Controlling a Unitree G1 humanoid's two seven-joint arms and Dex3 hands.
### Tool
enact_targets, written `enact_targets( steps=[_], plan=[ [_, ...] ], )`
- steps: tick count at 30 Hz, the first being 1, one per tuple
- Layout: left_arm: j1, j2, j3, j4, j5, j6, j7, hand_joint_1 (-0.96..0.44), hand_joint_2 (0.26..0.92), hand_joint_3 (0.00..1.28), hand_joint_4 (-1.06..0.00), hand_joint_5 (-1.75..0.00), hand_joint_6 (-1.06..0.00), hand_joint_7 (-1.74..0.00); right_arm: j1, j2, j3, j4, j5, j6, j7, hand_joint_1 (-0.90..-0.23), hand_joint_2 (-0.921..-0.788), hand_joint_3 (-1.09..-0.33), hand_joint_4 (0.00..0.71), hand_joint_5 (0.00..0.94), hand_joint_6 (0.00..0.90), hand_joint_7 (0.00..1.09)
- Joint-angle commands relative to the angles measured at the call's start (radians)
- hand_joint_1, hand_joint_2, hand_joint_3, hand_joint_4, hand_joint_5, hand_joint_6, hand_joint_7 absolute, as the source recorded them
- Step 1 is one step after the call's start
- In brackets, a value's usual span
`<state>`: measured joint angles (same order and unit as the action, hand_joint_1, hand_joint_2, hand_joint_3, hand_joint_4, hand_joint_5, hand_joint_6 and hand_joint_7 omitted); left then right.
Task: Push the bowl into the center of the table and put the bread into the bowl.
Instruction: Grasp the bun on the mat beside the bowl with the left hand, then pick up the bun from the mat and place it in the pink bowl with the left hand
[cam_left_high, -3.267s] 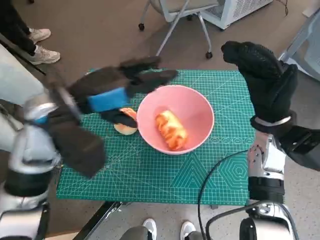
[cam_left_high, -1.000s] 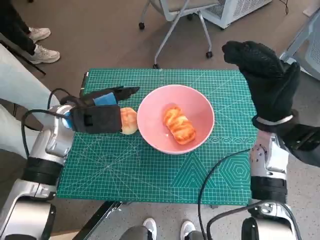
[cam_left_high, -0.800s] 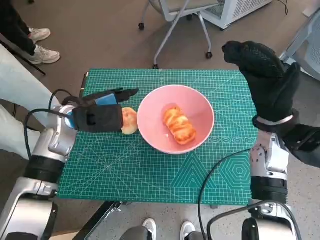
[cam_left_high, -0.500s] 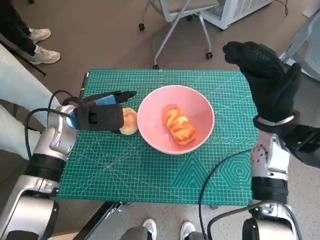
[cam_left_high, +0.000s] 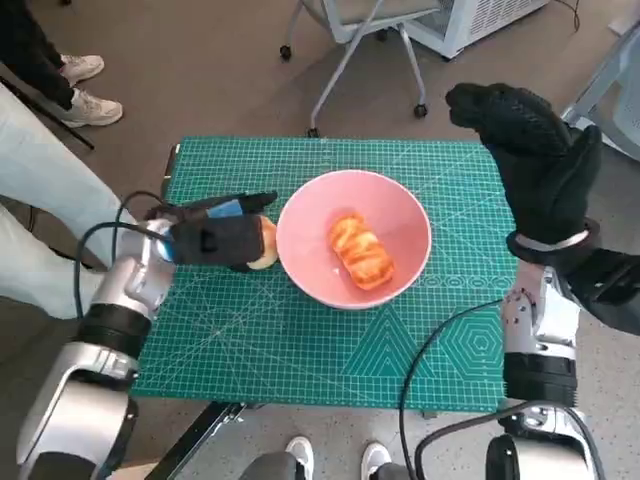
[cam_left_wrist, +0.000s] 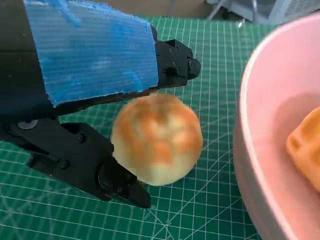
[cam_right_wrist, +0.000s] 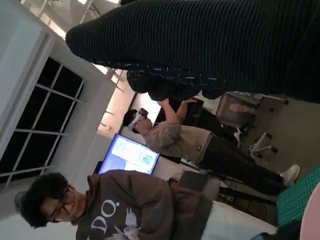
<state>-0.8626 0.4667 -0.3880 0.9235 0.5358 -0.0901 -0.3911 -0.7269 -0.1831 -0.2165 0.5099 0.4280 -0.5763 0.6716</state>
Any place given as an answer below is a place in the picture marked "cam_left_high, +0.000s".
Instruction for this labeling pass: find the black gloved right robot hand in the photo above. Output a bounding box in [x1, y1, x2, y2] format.
[444, 83, 603, 246]

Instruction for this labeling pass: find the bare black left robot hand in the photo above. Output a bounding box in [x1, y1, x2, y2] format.
[167, 191, 279, 222]

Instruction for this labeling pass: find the round toy bread bun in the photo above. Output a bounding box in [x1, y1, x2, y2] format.
[247, 215, 279, 271]

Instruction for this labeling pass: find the pink bowl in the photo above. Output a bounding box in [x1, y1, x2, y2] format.
[276, 170, 433, 311]

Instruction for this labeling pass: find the long twisted toy bread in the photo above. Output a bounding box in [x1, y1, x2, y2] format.
[327, 212, 396, 292]

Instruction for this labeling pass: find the white mesh chair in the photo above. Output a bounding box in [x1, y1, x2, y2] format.
[559, 19, 640, 164]

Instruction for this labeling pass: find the green cutting mat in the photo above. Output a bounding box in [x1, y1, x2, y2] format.
[130, 137, 521, 413]

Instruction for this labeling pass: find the person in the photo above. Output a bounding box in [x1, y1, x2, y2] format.
[0, 0, 124, 130]
[239, 435, 416, 480]
[0, 82, 139, 321]

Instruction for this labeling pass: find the black stand leg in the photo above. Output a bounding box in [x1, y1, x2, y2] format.
[0, 62, 95, 151]

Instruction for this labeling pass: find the grey office chair on castors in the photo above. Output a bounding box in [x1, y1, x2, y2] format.
[278, 0, 454, 139]

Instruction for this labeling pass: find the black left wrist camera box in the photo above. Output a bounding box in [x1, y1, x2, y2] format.
[169, 213, 266, 275]

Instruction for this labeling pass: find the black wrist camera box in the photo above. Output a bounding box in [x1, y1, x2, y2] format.
[169, 213, 266, 275]
[562, 247, 640, 337]

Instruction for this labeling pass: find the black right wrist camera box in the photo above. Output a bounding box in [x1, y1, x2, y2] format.
[562, 247, 640, 337]

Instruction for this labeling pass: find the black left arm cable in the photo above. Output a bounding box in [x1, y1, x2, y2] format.
[73, 191, 176, 321]

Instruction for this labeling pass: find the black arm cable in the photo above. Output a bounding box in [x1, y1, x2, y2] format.
[73, 191, 176, 321]
[399, 298, 599, 480]

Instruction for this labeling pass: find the thin black floor cable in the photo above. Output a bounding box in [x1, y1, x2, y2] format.
[557, 0, 581, 29]

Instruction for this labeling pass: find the black metal table rail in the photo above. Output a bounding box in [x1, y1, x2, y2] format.
[144, 399, 266, 480]

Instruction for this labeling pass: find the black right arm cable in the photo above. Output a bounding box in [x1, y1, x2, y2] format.
[399, 298, 599, 480]

